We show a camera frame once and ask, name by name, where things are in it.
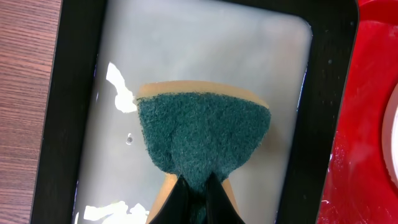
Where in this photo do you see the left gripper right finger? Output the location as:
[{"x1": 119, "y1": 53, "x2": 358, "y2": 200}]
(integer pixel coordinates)
[{"x1": 205, "y1": 173, "x2": 244, "y2": 224}]

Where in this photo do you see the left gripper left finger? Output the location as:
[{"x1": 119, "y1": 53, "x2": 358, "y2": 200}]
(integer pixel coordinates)
[{"x1": 149, "y1": 174, "x2": 199, "y2": 224}]

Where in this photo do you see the white round plate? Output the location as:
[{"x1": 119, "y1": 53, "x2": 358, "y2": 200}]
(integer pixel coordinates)
[{"x1": 381, "y1": 85, "x2": 397, "y2": 186}]

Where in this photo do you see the black water tray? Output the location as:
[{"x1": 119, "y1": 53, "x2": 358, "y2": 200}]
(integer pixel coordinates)
[{"x1": 30, "y1": 0, "x2": 359, "y2": 223}]

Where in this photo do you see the red plastic tray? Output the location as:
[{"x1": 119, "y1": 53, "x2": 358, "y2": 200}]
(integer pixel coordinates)
[{"x1": 317, "y1": 1, "x2": 397, "y2": 223}]

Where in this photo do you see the green yellow sponge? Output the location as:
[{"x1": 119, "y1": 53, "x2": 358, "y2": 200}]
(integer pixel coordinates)
[{"x1": 137, "y1": 81, "x2": 271, "y2": 223}]

